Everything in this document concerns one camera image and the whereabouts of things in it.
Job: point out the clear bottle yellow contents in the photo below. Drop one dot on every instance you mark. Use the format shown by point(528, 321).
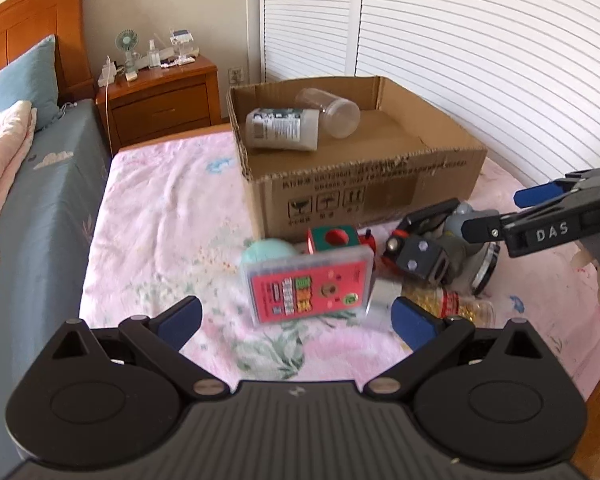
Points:
point(460, 305)

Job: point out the white power strip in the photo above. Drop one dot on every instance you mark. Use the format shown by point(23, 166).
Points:
point(109, 74)

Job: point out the grey toy animal figure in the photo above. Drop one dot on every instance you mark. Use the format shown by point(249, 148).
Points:
point(472, 265)

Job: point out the red and green toy cube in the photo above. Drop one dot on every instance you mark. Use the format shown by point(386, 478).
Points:
point(330, 237)

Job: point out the small green fan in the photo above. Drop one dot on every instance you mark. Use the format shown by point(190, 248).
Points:
point(127, 42)

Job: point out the pink card case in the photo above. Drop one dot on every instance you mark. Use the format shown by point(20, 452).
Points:
point(300, 290)

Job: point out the pink quilt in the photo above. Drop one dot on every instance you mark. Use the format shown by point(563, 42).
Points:
point(2, 155)

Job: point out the white louvered closet door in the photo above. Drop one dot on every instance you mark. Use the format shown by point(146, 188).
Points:
point(310, 20)
point(480, 50)

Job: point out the cardboard box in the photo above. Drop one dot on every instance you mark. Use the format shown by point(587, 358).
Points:
point(330, 180)

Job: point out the wall socket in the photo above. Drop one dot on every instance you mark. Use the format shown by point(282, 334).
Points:
point(235, 75)

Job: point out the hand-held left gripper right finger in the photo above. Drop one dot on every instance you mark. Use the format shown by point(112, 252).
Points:
point(412, 322)

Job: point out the blue bed sheet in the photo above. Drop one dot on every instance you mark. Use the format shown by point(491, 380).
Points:
point(45, 220)

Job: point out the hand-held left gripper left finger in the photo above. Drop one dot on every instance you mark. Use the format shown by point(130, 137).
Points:
point(182, 317)

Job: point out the white labelled plastic jar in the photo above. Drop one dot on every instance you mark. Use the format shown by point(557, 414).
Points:
point(280, 130)

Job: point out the wooden headboard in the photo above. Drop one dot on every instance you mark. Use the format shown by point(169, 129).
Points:
point(30, 15)

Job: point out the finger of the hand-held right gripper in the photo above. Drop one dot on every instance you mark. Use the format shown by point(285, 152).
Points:
point(537, 195)
point(535, 234)

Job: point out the blue pillow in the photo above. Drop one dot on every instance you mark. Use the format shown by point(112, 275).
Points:
point(25, 85)

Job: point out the clear spray bottle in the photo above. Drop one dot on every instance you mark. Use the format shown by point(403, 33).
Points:
point(154, 57)

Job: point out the clear plastic jar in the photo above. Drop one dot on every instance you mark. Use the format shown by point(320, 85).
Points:
point(340, 117)

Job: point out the wooden nightstand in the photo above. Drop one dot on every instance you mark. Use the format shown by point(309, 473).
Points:
point(160, 105)

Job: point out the teal ball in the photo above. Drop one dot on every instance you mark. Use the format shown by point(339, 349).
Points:
point(267, 252)

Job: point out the clear acrylic stand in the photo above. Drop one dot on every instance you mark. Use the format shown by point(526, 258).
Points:
point(182, 42)

